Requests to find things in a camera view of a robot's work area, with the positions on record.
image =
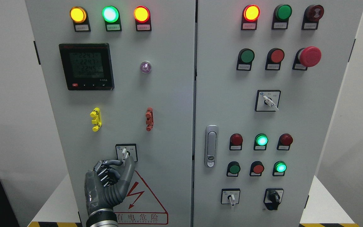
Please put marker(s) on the yellow terminal connector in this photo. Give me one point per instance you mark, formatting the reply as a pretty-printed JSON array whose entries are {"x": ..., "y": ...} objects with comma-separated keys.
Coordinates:
[{"x": 96, "y": 119}]

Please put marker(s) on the red emergency stop mushroom button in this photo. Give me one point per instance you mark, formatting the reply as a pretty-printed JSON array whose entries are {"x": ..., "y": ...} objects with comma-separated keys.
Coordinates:
[{"x": 307, "y": 57}]

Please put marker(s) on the clear bulb indicator lamp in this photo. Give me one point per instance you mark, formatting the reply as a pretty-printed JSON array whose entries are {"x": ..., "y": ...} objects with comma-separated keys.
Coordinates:
[{"x": 145, "y": 67}]

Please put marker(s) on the yellow indicator light top left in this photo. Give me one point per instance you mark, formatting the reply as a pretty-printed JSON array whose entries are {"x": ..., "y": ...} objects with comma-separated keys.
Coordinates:
[{"x": 80, "y": 19}]

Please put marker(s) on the red terminal connector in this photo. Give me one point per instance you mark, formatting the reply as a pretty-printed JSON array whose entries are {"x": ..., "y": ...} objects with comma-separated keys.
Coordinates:
[{"x": 149, "y": 119}]

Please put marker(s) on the red lit indicator right door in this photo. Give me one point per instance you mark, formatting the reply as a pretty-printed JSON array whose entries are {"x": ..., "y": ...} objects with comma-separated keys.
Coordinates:
[{"x": 250, "y": 16}]

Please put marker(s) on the lit green button lower right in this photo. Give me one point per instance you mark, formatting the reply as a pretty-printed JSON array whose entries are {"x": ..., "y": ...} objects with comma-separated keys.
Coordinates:
[{"x": 279, "y": 169}]

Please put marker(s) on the black knob selector switch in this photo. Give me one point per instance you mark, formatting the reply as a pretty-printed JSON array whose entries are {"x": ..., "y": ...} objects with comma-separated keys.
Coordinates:
[{"x": 272, "y": 198}]

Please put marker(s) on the white lever selector switch lower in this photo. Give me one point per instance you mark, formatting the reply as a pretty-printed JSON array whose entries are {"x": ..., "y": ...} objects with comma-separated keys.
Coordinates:
[{"x": 230, "y": 196}]

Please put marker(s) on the red electrical hazard warning sign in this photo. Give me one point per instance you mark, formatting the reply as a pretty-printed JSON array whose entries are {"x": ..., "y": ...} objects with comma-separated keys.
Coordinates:
[{"x": 141, "y": 206}]

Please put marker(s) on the black silver robot forearm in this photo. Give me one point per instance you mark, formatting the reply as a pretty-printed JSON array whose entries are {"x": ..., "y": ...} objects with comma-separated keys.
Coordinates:
[{"x": 102, "y": 218}]

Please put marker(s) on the red-rimmed indicator light left door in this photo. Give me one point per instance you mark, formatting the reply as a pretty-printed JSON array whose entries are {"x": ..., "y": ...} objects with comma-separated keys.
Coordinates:
[{"x": 142, "y": 18}]

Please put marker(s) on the green push button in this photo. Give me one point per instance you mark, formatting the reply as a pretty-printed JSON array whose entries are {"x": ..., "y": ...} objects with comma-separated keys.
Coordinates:
[
  {"x": 245, "y": 59},
  {"x": 233, "y": 169}
]

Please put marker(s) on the right grey cabinet door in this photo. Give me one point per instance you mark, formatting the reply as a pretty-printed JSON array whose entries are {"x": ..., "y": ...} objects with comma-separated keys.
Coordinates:
[{"x": 226, "y": 97}]

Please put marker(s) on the white lever selector switch upper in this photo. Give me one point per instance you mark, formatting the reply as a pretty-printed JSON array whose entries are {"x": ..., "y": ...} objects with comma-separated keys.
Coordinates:
[{"x": 267, "y": 100}]

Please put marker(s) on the red push button lower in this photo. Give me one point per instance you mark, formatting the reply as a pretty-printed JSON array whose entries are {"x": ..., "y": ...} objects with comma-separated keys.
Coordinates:
[{"x": 256, "y": 169}]

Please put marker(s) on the red push button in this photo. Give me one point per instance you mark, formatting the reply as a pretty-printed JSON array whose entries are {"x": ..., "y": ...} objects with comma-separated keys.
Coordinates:
[
  {"x": 256, "y": 169},
  {"x": 274, "y": 58}
]

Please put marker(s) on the grey cabinet door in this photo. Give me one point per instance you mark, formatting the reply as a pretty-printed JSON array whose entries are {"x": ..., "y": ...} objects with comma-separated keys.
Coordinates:
[
  {"x": 226, "y": 97},
  {"x": 165, "y": 153}
]

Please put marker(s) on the green indicator light top left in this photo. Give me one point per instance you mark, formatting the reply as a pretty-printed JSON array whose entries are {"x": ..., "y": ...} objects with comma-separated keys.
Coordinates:
[{"x": 112, "y": 18}]

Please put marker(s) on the silver cabinet door handle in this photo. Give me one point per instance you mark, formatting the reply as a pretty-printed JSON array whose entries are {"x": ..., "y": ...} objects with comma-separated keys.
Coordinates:
[{"x": 211, "y": 135}]

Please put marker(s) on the dark red indicator right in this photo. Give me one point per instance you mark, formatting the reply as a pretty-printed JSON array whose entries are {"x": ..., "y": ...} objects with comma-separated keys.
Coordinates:
[{"x": 284, "y": 142}]

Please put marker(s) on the white lever selector switch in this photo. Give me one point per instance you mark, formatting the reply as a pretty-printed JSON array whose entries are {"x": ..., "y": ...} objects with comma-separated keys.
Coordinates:
[
  {"x": 267, "y": 100},
  {"x": 230, "y": 196}
]

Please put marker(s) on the green push button lower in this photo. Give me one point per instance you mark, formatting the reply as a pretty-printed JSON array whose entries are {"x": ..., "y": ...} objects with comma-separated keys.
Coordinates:
[{"x": 233, "y": 169}]

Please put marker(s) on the green push button upper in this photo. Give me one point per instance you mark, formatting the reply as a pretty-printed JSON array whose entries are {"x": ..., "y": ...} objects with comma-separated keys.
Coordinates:
[{"x": 245, "y": 59}]

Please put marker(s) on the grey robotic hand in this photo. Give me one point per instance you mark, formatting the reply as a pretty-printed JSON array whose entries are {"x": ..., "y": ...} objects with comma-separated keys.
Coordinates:
[{"x": 106, "y": 186}]

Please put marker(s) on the red push button upper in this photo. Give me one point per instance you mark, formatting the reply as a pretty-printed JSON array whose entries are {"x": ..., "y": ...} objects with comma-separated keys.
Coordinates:
[{"x": 274, "y": 58}]

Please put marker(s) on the white lever rotary switch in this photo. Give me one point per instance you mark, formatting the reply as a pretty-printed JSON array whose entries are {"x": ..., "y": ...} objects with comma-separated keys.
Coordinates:
[{"x": 124, "y": 151}]

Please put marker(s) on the black digital power meter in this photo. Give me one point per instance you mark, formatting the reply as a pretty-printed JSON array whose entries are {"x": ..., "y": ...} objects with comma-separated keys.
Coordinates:
[{"x": 87, "y": 66}]

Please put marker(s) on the dark red indicator left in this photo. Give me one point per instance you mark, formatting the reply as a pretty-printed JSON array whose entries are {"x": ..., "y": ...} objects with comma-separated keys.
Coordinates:
[{"x": 235, "y": 142}]

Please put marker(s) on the dark red buzzer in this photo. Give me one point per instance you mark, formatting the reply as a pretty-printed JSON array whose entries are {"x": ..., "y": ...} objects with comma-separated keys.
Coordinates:
[{"x": 312, "y": 15}]

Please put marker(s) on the left grey cabinet door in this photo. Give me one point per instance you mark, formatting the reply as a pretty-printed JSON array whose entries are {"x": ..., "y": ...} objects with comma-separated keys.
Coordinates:
[{"x": 165, "y": 153}]

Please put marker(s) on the lit green indicator middle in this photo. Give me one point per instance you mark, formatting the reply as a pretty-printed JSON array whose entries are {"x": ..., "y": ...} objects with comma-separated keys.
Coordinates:
[{"x": 260, "y": 142}]

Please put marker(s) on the dark red indicator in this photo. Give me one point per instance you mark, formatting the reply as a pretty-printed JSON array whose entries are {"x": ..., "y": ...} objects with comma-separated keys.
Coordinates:
[
  {"x": 284, "y": 142},
  {"x": 235, "y": 142}
]

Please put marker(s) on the green unlit indicator top right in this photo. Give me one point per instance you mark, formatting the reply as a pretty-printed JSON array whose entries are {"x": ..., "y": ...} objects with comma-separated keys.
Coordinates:
[{"x": 281, "y": 16}]

